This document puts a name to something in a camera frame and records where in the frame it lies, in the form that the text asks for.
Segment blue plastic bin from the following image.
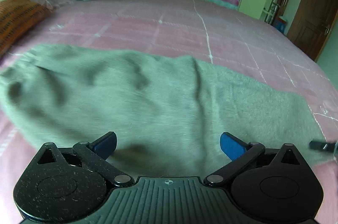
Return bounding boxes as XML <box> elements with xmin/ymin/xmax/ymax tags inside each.
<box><xmin>273</xmin><ymin>16</ymin><xmax>289</xmax><ymax>31</ymax></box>

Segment bed with pink checked sheet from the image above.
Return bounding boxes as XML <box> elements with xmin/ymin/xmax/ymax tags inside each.
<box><xmin>0</xmin><ymin>0</ymin><xmax>338</xmax><ymax>224</ymax></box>

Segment grey-green fleece pants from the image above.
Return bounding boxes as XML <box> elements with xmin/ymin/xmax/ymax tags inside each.
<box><xmin>0</xmin><ymin>44</ymin><xmax>334</xmax><ymax>177</ymax></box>

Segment brown wooden door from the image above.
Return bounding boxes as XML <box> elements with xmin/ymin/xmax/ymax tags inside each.
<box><xmin>286</xmin><ymin>0</ymin><xmax>338</xmax><ymax>62</ymax></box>

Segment white metal rack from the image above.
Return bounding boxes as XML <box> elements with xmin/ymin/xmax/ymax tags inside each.
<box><xmin>261</xmin><ymin>1</ymin><xmax>281</xmax><ymax>24</ymax></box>

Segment orange striped pillow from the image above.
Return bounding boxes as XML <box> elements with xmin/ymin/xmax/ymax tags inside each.
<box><xmin>0</xmin><ymin>0</ymin><xmax>53</xmax><ymax>57</ymax></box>

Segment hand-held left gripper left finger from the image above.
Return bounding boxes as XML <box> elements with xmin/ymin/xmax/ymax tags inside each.
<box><xmin>37</xmin><ymin>131</ymin><xmax>135</xmax><ymax>187</ymax></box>

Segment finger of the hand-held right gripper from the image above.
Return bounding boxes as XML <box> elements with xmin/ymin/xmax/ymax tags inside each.
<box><xmin>309</xmin><ymin>141</ymin><xmax>336</xmax><ymax>152</ymax></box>

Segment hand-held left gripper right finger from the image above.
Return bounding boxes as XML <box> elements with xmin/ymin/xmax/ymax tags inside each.
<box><xmin>204</xmin><ymin>132</ymin><xmax>303</xmax><ymax>187</ymax></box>

